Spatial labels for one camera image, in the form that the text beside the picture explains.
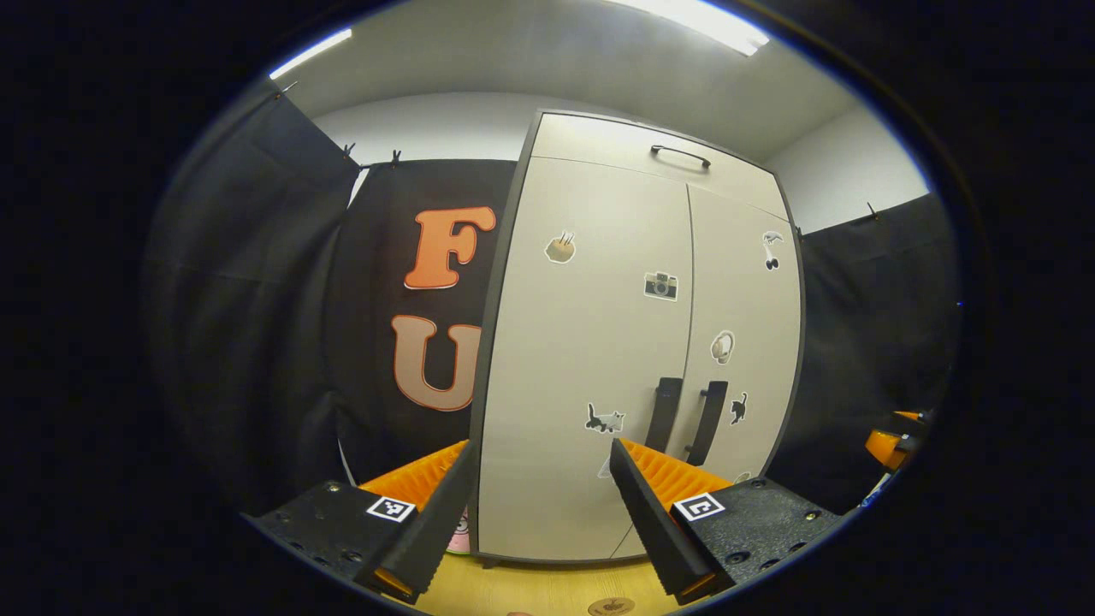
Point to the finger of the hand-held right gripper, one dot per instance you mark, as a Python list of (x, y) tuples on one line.
[(885, 447)]

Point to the white door with camera sticker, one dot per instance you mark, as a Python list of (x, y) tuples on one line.
[(582, 342)]

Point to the ceiling light strip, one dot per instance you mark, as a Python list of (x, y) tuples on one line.
[(310, 53)]

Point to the white door with headphones sticker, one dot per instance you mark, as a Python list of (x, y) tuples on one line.
[(744, 299)]

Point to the black backdrop cloth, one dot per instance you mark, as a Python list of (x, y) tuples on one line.
[(257, 299)]

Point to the white cabinet drawer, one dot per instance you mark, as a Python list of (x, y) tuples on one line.
[(599, 141)]

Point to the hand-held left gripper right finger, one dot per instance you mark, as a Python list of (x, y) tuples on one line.
[(650, 530)]

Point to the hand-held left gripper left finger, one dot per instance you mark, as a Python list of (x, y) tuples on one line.
[(432, 530)]

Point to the white cabinet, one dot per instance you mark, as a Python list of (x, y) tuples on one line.
[(500, 342)]

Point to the ceiling light panel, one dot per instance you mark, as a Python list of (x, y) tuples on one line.
[(701, 21)]

